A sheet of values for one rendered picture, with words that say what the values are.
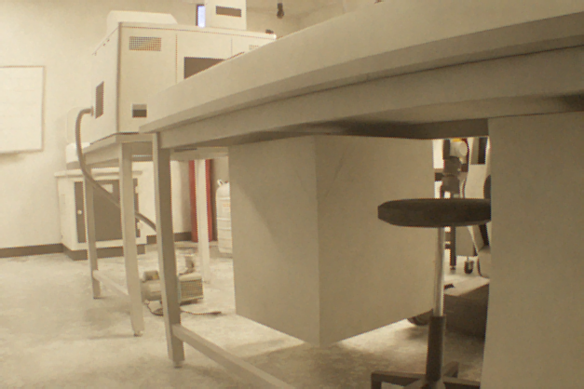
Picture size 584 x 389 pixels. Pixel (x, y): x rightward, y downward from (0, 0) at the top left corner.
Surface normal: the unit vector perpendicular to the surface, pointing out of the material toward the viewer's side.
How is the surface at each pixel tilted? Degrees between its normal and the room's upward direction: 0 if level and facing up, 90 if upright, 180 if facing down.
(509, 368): 90
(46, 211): 90
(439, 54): 90
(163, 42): 90
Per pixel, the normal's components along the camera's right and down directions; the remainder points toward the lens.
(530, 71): -0.83, 0.07
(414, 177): 0.56, 0.03
